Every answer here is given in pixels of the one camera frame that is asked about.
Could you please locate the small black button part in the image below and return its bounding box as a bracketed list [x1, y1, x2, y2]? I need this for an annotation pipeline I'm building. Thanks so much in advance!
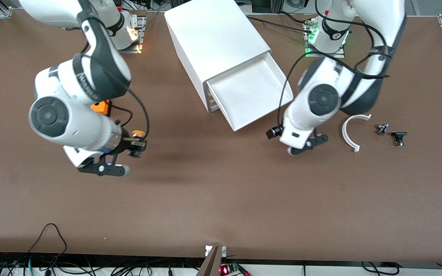
[391, 131, 408, 147]

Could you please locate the orange box with black base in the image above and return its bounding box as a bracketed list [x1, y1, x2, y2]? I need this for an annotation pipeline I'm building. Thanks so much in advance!
[91, 100, 113, 117]

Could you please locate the white curved plastic arc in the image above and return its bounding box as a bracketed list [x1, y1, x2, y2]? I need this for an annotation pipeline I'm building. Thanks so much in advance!
[342, 114, 372, 153]

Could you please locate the circuit board with red LED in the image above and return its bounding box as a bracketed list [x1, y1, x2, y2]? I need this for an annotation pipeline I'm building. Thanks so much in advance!
[219, 263, 241, 276]

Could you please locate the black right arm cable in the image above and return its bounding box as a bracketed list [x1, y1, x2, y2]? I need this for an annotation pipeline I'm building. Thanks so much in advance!
[110, 88, 150, 140]

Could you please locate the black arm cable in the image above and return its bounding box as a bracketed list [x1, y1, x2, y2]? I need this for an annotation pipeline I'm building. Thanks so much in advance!
[110, 88, 150, 140]
[277, 0, 392, 133]

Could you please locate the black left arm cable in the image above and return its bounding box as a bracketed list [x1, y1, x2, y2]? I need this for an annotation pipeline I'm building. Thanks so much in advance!
[277, 0, 392, 133]

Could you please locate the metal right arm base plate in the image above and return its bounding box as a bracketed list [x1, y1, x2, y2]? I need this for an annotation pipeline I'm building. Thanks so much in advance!
[119, 10, 147, 54]

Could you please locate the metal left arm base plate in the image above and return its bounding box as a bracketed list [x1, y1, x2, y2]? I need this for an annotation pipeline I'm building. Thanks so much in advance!
[303, 17, 346, 58]

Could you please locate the black cable on table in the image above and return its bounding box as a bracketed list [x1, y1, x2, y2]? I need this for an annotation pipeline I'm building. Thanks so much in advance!
[246, 15, 313, 33]

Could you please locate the black looped cable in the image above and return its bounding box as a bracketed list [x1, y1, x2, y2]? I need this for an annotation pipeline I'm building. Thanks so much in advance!
[27, 223, 68, 255]

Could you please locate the white post bracket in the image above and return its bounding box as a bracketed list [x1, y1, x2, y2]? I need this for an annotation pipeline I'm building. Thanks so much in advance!
[205, 245, 227, 257]

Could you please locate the grey angled post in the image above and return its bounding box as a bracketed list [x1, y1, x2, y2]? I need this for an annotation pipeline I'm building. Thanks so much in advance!
[196, 246, 223, 276]

